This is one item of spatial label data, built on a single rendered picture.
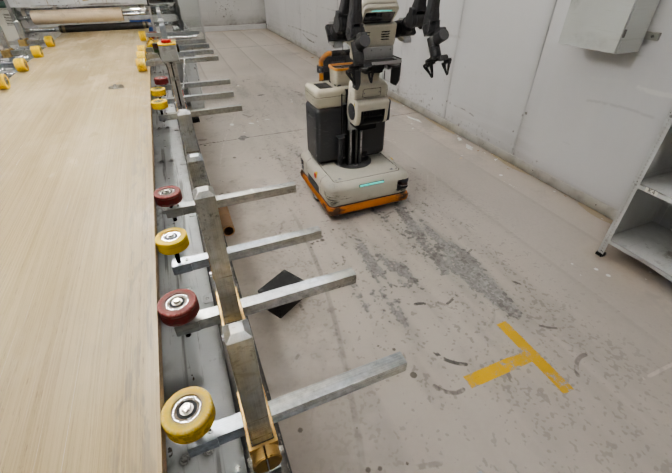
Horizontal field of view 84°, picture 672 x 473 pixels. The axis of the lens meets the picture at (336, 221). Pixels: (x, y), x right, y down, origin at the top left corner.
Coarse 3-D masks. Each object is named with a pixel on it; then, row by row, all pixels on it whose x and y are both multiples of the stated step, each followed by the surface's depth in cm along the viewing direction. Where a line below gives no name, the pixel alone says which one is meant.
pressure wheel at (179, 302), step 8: (168, 296) 80; (176, 296) 81; (184, 296) 81; (192, 296) 80; (160, 304) 78; (168, 304) 79; (176, 304) 79; (184, 304) 79; (192, 304) 78; (160, 312) 77; (168, 312) 77; (176, 312) 77; (184, 312) 77; (192, 312) 78; (168, 320) 77; (176, 320) 77; (184, 320) 78
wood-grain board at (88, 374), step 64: (64, 64) 264; (128, 64) 264; (0, 128) 163; (64, 128) 163; (128, 128) 163; (0, 192) 118; (64, 192) 118; (128, 192) 118; (0, 256) 92; (64, 256) 92; (128, 256) 92; (0, 320) 76; (64, 320) 76; (128, 320) 76; (0, 384) 64; (64, 384) 64; (128, 384) 64; (0, 448) 56; (64, 448) 56; (128, 448) 56
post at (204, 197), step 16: (192, 192) 65; (208, 192) 63; (208, 208) 64; (208, 224) 66; (208, 240) 68; (224, 240) 69; (208, 256) 69; (224, 256) 71; (224, 272) 73; (224, 288) 75; (224, 304) 77
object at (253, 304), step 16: (336, 272) 95; (352, 272) 95; (288, 288) 90; (304, 288) 90; (320, 288) 92; (336, 288) 94; (256, 304) 87; (272, 304) 89; (192, 320) 82; (208, 320) 83
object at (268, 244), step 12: (312, 228) 116; (264, 240) 111; (276, 240) 111; (288, 240) 112; (300, 240) 114; (312, 240) 116; (228, 252) 107; (240, 252) 108; (252, 252) 109; (264, 252) 111; (180, 264) 102; (192, 264) 104; (204, 264) 105
